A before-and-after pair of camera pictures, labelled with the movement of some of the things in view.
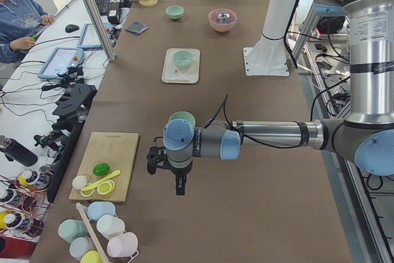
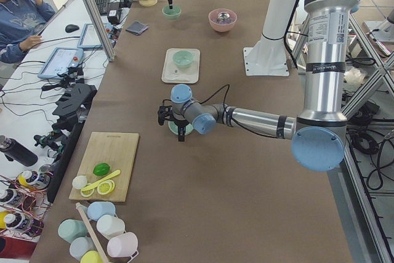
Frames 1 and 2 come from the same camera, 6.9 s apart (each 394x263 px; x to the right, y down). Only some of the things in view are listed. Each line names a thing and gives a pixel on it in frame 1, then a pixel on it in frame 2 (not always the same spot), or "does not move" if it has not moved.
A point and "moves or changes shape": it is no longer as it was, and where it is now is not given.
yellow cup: [91, 257] does not move
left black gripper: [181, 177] to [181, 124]
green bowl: [175, 12] moves or changes shape
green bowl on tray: [183, 59] does not move
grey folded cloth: [136, 28] does not move
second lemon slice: [87, 193] does not move
